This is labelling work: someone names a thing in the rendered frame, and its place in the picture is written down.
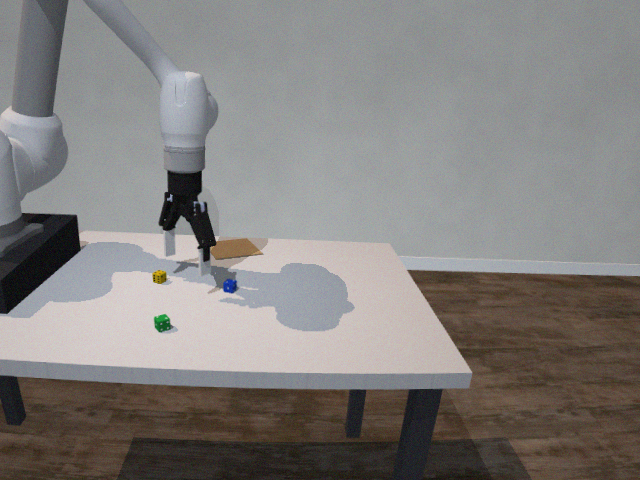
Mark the blue die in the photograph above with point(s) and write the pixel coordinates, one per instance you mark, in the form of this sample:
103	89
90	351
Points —
230	286

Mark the green die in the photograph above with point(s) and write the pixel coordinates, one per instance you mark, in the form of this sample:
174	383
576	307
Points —
162	323

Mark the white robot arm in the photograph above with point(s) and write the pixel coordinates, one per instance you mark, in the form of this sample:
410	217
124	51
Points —
37	153

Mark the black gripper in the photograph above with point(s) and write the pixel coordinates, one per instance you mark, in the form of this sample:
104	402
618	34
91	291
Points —
189	185

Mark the tan flat mat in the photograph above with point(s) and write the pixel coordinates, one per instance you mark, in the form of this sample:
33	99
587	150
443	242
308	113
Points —
234	248

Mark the yellow die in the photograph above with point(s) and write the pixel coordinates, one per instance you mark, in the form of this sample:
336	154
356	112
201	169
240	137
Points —
159	277

